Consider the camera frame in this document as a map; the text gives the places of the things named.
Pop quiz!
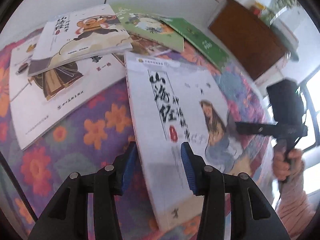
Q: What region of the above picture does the glass vase with plant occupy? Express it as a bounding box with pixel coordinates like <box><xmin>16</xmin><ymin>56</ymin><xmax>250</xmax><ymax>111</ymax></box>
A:
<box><xmin>260</xmin><ymin>0</ymin><xmax>301</xmax><ymax>27</ymax></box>

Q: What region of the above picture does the white monkey mythology book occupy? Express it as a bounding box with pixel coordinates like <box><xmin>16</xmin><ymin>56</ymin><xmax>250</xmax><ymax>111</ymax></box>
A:
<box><xmin>28</xmin><ymin>4</ymin><xmax>132</xmax><ymax>77</ymax></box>

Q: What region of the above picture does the floral woven tablecloth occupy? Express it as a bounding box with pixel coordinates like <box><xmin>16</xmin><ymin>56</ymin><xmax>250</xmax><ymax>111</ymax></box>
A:
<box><xmin>1</xmin><ymin>43</ymin><xmax>267</xmax><ymax>239</ymax></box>

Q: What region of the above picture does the white lady mythology book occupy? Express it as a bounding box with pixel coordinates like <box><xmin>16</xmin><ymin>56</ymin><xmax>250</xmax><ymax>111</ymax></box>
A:
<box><xmin>124</xmin><ymin>52</ymin><xmax>245</xmax><ymax>231</ymax></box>

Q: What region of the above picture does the light green illustrated book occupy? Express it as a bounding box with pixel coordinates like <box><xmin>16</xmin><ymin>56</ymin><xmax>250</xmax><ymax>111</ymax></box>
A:
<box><xmin>111</xmin><ymin>3</ymin><xmax>184</xmax><ymax>53</ymax></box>

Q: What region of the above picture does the person's pink sleeve forearm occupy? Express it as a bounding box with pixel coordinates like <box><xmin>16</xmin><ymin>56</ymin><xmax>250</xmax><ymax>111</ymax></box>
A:
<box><xmin>276</xmin><ymin>162</ymin><xmax>315</xmax><ymax>239</ymax></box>

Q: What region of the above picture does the rabbit hill picture book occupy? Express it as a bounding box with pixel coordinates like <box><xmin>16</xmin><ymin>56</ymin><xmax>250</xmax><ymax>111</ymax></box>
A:
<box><xmin>113</xmin><ymin>34</ymin><xmax>171</xmax><ymax>65</ymax></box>

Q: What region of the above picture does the dark green cover book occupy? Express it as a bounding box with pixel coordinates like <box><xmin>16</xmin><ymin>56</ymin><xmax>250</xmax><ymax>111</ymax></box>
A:
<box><xmin>160</xmin><ymin>17</ymin><xmax>229</xmax><ymax>70</ymax></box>

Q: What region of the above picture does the person's right hand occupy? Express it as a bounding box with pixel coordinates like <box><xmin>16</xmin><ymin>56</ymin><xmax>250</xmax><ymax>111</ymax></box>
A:
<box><xmin>272</xmin><ymin>144</ymin><xmax>304</xmax><ymax>181</ymax></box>

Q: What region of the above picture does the brown wooden sideboard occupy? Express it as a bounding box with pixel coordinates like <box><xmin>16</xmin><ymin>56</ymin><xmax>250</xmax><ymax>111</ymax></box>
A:
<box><xmin>209</xmin><ymin>0</ymin><xmax>288</xmax><ymax>81</ymax></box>

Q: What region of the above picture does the white wisdom stories book one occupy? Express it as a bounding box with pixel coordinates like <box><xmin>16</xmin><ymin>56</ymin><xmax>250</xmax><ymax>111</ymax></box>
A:
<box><xmin>9</xmin><ymin>36</ymin><xmax>125</xmax><ymax>150</ymax></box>

